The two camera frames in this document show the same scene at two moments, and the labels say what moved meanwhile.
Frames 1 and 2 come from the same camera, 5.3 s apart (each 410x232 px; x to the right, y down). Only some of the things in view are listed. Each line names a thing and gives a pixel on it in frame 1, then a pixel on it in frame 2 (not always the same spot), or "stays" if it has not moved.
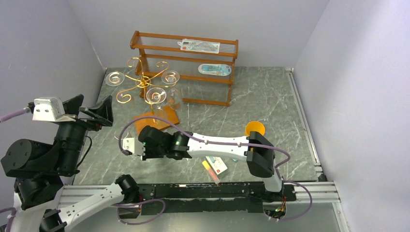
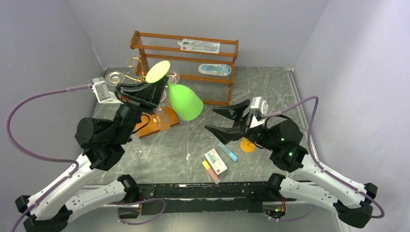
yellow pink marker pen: (207, 166) stays
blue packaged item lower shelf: (214, 69) stays
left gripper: (104, 113) -> (146, 95)
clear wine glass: (114, 79) stays
